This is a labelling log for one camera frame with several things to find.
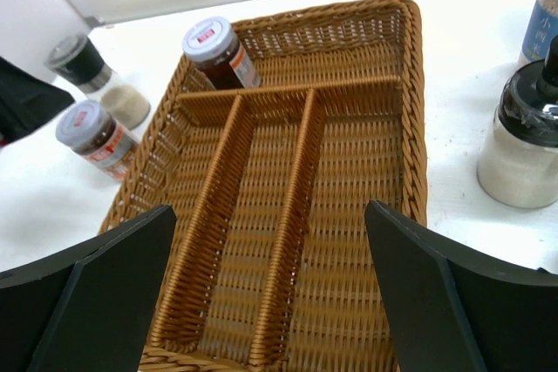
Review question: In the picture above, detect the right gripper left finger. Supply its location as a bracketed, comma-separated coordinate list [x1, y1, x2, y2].
[1, 205, 176, 372]

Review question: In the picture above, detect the black-cap white powder grinder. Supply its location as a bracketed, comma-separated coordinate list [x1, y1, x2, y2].
[44, 32, 151, 130]

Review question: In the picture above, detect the brown wicker divided basket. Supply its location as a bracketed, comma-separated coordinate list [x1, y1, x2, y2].
[102, 0, 427, 371]

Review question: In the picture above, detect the silver-cap blue-label tall jar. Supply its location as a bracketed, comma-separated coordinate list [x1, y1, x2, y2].
[518, 0, 557, 66]

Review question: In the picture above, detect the black-top white powder shaker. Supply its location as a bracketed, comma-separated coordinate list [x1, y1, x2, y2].
[477, 38, 557, 209]

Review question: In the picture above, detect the white-lid brown sauce jar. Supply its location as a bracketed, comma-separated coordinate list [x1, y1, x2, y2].
[55, 100, 139, 181]

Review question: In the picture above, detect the white-lid dark sauce jar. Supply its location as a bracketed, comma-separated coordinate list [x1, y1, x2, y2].
[182, 16, 262, 90]

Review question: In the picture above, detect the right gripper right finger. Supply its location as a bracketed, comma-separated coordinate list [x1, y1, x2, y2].
[364, 200, 557, 371]

